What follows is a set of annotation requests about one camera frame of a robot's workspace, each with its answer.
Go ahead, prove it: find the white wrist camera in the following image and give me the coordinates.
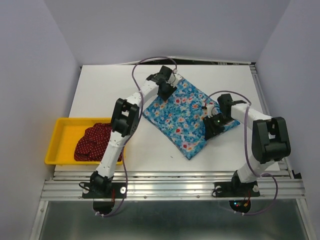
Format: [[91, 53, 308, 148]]
[[167, 73, 183, 87], [201, 104, 220, 118]]

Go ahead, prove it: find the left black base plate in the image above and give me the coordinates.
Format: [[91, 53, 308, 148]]
[[78, 182, 128, 218]]

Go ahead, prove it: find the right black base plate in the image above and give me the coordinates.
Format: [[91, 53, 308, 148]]
[[211, 181, 260, 214]]

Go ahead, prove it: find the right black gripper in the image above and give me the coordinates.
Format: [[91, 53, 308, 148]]
[[202, 112, 235, 140]]

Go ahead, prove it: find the blue floral skirt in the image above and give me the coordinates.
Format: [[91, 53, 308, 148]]
[[142, 79, 240, 160]]

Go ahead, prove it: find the red polka dot skirt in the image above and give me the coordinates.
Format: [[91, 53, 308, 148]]
[[73, 122, 112, 162]]

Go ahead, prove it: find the aluminium frame rail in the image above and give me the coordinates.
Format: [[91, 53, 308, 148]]
[[40, 170, 306, 201]]

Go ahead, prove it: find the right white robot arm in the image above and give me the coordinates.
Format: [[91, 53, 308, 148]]
[[201, 90, 291, 198]]

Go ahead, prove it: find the yellow plastic tray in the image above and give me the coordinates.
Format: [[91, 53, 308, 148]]
[[44, 117, 111, 166]]

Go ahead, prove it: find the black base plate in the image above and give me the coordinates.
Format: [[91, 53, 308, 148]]
[[211, 181, 260, 214], [78, 182, 128, 218]]

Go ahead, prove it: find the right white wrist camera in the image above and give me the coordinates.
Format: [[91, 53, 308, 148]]
[[201, 104, 220, 118]]

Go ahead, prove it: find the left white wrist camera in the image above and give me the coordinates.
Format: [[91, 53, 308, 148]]
[[167, 73, 183, 87]]

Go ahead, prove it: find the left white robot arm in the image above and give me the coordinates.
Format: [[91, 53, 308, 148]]
[[80, 65, 179, 198]]

